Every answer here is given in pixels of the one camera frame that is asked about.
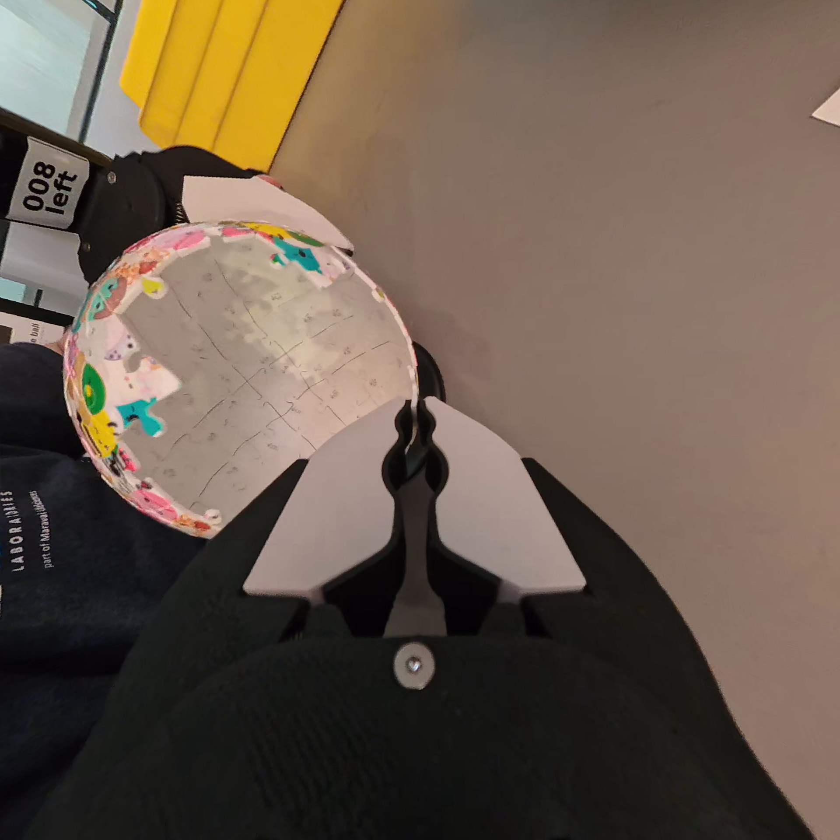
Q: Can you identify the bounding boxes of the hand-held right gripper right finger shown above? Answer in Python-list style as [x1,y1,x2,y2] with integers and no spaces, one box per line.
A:
[416,395,589,601]

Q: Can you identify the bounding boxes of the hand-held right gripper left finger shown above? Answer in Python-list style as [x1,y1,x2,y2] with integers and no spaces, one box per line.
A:
[243,395,421,601]

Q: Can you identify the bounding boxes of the colourful cartoon puzzle ball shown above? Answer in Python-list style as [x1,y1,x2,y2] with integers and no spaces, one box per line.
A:
[62,220,420,540]

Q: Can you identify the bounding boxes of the yellow plastic bin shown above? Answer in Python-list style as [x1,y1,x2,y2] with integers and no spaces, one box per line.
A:
[119,0,345,173]

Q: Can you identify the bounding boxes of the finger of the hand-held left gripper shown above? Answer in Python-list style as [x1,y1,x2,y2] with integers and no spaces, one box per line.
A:
[180,174,355,258]

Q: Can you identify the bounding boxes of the printed marker sign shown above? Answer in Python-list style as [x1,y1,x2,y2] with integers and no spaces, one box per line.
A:
[0,308,74,350]

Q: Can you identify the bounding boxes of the black round ball stand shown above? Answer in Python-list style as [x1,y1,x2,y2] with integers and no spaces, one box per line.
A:
[412,341,448,404]

